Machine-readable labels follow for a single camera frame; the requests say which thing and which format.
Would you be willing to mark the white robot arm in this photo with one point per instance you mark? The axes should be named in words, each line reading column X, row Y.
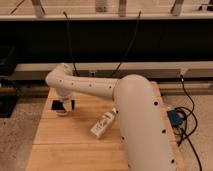
column 142, row 127

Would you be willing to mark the blue electronic box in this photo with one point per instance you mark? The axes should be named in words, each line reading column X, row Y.
column 174, row 118

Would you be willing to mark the black eraser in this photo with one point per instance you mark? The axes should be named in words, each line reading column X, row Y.
column 57, row 105

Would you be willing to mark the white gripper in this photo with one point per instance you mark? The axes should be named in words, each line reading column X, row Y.
column 68, row 104

